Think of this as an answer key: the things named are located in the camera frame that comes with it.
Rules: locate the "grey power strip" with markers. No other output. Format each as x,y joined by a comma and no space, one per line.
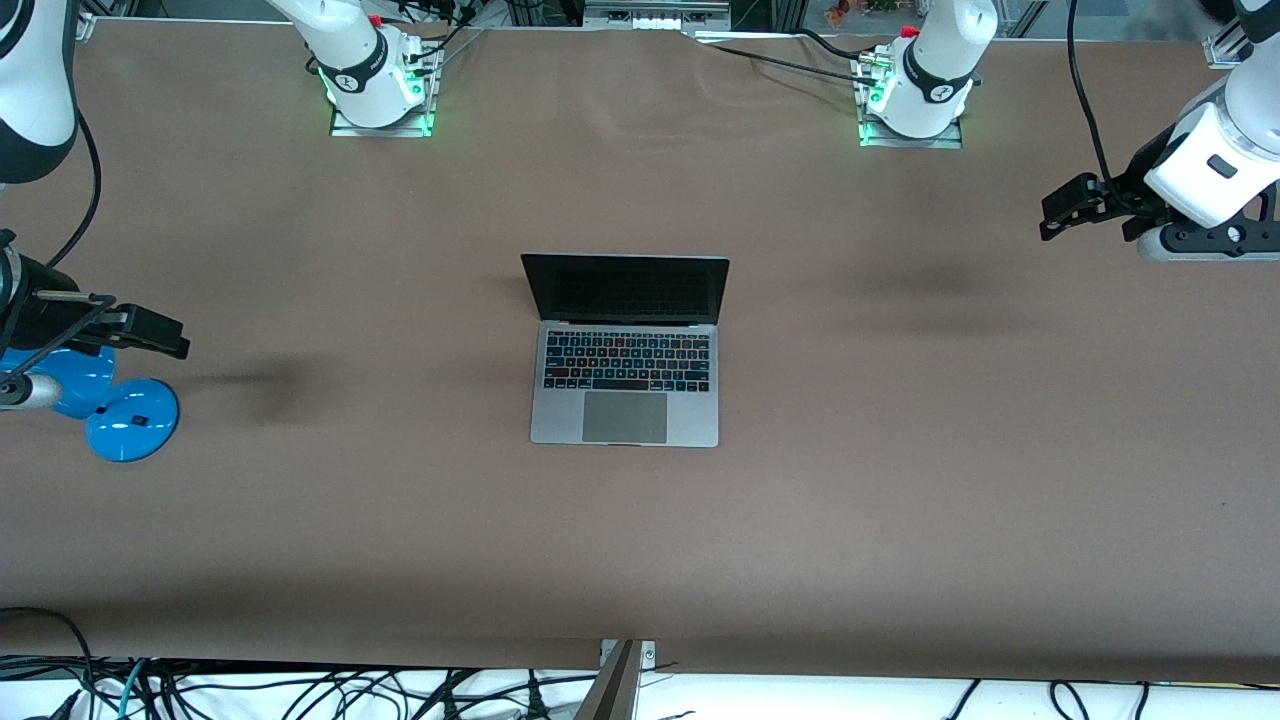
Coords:
655,14

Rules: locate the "metal table edge bracket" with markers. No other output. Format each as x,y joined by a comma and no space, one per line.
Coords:
620,690

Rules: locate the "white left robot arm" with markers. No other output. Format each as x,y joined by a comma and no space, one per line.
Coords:
930,60

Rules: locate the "aluminium frame corner post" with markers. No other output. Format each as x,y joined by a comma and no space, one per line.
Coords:
1225,48
82,25

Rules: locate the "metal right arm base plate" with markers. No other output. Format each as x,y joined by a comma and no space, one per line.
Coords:
350,130

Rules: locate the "silver laptop with black keyboard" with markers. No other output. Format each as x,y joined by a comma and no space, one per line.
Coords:
625,400

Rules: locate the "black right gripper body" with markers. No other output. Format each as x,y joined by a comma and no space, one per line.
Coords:
45,312

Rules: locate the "brown table cover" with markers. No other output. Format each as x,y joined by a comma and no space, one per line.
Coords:
900,450

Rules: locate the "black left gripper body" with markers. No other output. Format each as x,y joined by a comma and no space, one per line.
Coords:
1133,186

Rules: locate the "blue desk lamp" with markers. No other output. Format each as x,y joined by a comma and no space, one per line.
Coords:
130,425

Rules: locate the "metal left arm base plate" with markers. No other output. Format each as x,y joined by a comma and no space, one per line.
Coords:
945,140

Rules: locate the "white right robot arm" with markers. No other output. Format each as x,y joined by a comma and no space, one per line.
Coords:
360,70

